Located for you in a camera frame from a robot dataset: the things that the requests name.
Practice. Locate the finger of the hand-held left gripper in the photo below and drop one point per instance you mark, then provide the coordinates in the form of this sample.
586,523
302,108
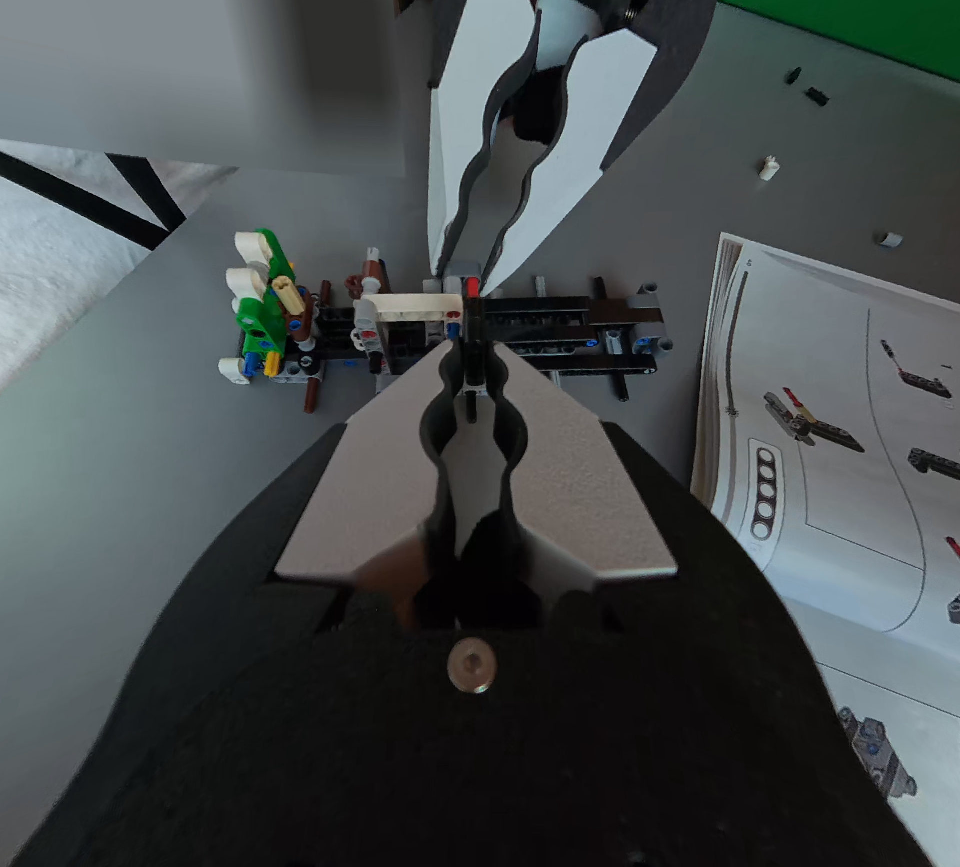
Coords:
465,72
600,102

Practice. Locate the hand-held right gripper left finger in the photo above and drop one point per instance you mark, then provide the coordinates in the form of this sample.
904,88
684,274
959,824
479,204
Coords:
352,499

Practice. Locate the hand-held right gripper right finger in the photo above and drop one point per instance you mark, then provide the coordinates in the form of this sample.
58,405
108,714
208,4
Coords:
592,499

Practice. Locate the black lego piece with red axle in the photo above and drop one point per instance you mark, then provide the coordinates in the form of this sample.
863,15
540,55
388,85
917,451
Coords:
474,357

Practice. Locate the multicoloured lego model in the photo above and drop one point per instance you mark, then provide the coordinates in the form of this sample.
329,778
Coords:
409,304

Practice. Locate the lego instruction booklet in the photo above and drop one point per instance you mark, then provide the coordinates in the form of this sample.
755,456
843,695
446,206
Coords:
825,357

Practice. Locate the small white lego piece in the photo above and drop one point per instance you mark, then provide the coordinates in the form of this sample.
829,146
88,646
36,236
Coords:
769,168

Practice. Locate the small black lego connector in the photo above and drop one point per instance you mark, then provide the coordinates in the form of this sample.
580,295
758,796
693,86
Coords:
817,96

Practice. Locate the small pale grey lego piece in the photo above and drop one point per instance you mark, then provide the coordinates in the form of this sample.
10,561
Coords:
890,239

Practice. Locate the white garment with black stripes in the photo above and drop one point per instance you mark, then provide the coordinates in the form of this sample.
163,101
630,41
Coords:
45,267

